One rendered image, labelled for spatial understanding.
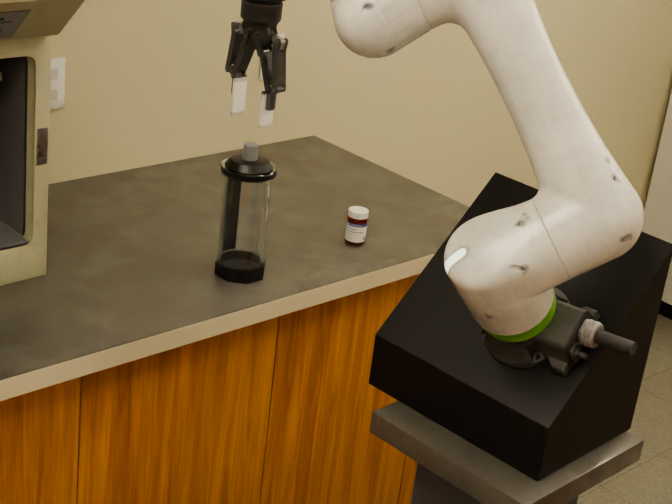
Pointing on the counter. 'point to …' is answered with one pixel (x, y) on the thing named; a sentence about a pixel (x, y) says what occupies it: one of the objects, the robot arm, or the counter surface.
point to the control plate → (11, 22)
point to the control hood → (41, 16)
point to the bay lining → (13, 142)
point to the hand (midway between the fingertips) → (252, 106)
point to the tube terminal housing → (40, 51)
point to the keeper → (42, 146)
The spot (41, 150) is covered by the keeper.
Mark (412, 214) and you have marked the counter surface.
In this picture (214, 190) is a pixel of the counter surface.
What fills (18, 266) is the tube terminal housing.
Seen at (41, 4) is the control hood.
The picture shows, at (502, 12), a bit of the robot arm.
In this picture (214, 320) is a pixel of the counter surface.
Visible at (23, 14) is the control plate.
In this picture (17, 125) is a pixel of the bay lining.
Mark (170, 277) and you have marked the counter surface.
